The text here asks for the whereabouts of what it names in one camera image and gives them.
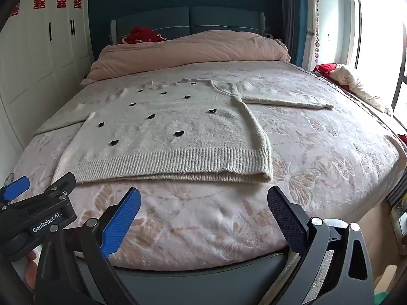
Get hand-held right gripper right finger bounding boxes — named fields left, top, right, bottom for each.
left=267, top=186, right=376, bottom=305

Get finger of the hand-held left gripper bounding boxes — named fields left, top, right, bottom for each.
left=0, top=173, right=31, bottom=204
left=41, top=172, right=77, bottom=202

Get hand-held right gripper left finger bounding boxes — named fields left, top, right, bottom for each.
left=33, top=188, right=142, bottom=305

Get cream knit sweater black hearts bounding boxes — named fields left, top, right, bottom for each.
left=33, top=79, right=335, bottom=185

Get person's left hand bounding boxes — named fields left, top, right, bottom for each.
left=25, top=250, right=40, bottom=290

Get bed with floral cover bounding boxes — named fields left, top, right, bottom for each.
left=6, top=60, right=401, bottom=270

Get white wardrobe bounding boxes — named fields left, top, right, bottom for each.
left=0, top=0, right=96, bottom=153

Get white crumpled blanket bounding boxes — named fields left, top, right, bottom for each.
left=329, top=64, right=395, bottom=115

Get red folded fabric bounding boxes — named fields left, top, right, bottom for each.
left=313, top=64, right=339, bottom=80

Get red cloth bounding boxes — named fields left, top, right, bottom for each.
left=117, top=26, right=167, bottom=44

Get pink duvet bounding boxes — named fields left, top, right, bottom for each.
left=81, top=30, right=291, bottom=85

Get dark grey curtain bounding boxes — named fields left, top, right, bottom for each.
left=280, top=0, right=307, bottom=67

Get window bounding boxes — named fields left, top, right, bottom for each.
left=354, top=0, right=407, bottom=118

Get blue upholstered headboard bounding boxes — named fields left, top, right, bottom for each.
left=110, top=6, right=266, bottom=43

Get red bead hanging string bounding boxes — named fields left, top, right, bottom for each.
left=312, top=0, right=322, bottom=67

